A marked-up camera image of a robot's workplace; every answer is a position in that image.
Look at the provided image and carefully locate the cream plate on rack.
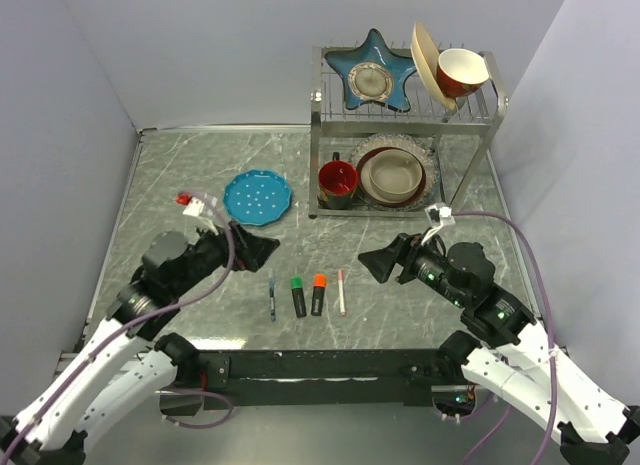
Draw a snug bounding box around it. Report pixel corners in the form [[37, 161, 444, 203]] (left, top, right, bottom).
[[410, 22, 456, 111]]

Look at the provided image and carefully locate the white pink-tipped marker pen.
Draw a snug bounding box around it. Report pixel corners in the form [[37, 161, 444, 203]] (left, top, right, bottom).
[[338, 269, 347, 317]]

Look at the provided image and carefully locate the red and white bowl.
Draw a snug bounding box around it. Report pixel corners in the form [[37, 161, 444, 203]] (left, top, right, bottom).
[[436, 48, 490, 98]]

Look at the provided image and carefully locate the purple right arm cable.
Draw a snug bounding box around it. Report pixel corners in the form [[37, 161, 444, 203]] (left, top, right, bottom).
[[449, 210, 560, 465]]

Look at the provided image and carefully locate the beige bowl on lower shelf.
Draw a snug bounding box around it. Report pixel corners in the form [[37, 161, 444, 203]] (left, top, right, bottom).
[[360, 148, 425, 203]]

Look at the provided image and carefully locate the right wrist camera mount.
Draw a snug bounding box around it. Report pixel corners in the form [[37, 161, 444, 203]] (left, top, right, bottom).
[[421, 203, 455, 245]]

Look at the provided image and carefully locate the green highlighter cap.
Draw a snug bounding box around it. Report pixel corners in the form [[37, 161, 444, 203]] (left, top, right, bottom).
[[290, 275, 303, 290]]

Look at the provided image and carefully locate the blue pen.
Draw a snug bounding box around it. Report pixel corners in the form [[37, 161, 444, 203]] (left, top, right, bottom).
[[268, 270, 277, 322]]

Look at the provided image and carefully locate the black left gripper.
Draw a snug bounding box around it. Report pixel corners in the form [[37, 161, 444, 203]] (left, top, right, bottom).
[[170, 215, 279, 297]]

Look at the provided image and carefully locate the black green-tipped highlighter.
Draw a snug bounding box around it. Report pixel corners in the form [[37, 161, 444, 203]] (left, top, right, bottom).
[[291, 288, 307, 318]]

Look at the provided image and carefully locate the stainless steel dish rack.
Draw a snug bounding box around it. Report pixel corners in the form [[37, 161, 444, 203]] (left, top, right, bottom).
[[307, 47, 508, 219]]

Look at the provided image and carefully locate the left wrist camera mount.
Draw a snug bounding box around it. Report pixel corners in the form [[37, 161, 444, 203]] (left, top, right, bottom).
[[175, 192, 219, 235]]

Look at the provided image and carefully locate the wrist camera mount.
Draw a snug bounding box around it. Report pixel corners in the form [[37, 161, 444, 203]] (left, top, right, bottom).
[[175, 192, 219, 235], [421, 203, 455, 245]]

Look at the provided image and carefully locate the clear blue pen cap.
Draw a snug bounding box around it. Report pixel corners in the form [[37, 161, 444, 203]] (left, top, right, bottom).
[[269, 270, 275, 299]]

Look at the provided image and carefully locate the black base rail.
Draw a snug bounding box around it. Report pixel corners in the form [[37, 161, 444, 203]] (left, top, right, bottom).
[[170, 349, 472, 406]]

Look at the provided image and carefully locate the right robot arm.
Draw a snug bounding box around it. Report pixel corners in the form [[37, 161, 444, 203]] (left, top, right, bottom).
[[358, 233, 639, 464]]

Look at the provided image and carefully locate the dark floral red mug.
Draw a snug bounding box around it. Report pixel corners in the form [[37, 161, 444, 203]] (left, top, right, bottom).
[[318, 152, 359, 210]]

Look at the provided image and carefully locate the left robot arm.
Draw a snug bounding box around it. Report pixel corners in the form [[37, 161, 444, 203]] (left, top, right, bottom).
[[1, 221, 280, 464]]

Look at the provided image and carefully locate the blue star-shaped dish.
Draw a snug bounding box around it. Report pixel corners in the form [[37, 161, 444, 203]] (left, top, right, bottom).
[[325, 28, 416, 113]]

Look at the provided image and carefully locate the dark red plate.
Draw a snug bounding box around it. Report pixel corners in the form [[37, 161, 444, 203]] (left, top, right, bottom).
[[355, 145, 428, 206]]

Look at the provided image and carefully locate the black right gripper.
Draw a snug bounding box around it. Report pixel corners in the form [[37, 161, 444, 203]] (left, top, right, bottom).
[[356, 226, 468, 307]]

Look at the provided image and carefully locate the black orange-tipped highlighter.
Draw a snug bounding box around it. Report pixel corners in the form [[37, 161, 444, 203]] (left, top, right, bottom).
[[311, 286, 326, 316]]

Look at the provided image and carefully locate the orange highlighter cap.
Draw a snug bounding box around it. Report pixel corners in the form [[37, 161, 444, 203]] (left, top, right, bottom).
[[313, 273, 327, 289]]

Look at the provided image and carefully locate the blue polka dot plate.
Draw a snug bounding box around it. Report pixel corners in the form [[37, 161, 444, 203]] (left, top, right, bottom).
[[223, 169, 292, 226]]

